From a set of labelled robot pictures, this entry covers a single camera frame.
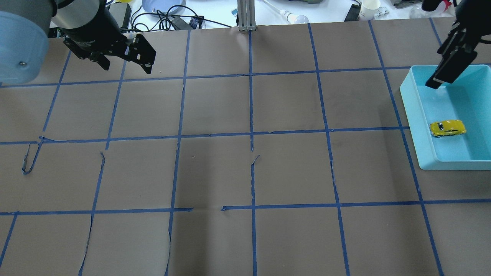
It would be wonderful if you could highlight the white light bulb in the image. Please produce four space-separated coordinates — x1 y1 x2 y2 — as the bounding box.
280 10 309 24

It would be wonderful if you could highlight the blue plate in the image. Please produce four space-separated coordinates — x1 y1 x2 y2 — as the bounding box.
141 0 186 16

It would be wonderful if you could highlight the light blue plastic bin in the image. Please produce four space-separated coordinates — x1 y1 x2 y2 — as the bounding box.
400 65 491 171

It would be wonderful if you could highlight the white paper cup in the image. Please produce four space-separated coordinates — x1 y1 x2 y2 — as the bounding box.
359 0 381 21

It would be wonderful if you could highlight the yellow beetle toy car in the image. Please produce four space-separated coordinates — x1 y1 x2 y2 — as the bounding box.
428 120 467 138

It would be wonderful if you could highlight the aluminium frame post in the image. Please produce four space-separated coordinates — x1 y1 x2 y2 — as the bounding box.
236 0 257 31

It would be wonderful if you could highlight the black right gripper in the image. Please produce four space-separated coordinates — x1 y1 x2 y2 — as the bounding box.
425 0 491 89

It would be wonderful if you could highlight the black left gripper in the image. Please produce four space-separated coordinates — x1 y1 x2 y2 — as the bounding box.
64 8 157 74

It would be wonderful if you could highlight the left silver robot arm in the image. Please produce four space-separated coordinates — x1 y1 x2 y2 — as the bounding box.
0 0 156 84

